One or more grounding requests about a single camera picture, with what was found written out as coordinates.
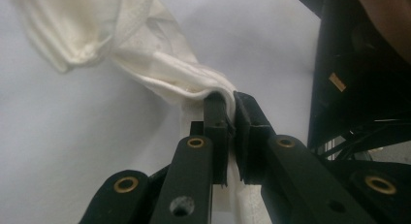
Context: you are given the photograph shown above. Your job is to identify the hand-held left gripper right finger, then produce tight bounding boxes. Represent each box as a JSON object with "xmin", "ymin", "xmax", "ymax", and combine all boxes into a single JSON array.
[{"xmin": 233, "ymin": 91, "xmax": 277, "ymax": 186}]

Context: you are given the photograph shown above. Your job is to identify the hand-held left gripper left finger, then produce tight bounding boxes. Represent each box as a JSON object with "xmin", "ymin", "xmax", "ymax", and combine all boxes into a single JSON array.
[{"xmin": 189, "ymin": 91, "xmax": 235, "ymax": 188}]

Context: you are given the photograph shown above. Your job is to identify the white baby romper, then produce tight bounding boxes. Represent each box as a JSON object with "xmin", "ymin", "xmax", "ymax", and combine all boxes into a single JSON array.
[{"xmin": 6, "ymin": 0, "xmax": 272, "ymax": 224}]

